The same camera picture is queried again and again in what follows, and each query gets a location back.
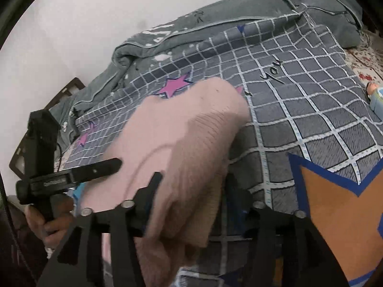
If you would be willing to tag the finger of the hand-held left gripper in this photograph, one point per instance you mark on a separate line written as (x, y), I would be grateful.
(98, 167)

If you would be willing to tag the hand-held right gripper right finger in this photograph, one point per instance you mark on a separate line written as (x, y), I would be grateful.
(260, 221)

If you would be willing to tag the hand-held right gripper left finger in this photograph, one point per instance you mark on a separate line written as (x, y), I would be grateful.
(149, 194)

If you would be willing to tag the pink knitted sweater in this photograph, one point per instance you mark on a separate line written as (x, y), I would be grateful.
(185, 131)

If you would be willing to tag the person's left hand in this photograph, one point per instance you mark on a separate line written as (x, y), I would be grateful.
(61, 215)

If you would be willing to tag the brown wooden headboard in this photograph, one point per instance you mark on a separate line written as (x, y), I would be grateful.
(74, 84)

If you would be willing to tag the grey checked blanket with stars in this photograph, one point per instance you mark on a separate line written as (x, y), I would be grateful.
(299, 101)

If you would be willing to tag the small doll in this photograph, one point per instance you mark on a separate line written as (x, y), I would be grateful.
(377, 98)

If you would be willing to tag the floral bed sheet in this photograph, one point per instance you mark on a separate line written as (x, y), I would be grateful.
(371, 62)

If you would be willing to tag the grey-green quilt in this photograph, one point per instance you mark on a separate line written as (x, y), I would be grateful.
(239, 6)

